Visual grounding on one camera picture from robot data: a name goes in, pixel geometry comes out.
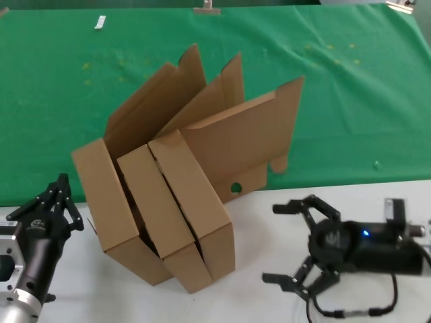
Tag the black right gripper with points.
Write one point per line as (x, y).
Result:
(363, 249)

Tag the brown cardboard box lid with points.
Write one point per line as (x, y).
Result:
(155, 202)
(107, 195)
(235, 141)

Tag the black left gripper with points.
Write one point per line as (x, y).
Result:
(42, 252)

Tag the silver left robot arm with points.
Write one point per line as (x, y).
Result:
(17, 309)

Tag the tiny white scrap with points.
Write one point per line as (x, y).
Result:
(376, 165)

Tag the small white label strip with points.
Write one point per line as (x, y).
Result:
(100, 23)

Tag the green table cloth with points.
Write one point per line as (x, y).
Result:
(50, 101)

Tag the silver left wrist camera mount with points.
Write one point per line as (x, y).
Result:
(10, 255)

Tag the metal cloth clip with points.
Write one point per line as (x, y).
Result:
(207, 11)
(400, 6)

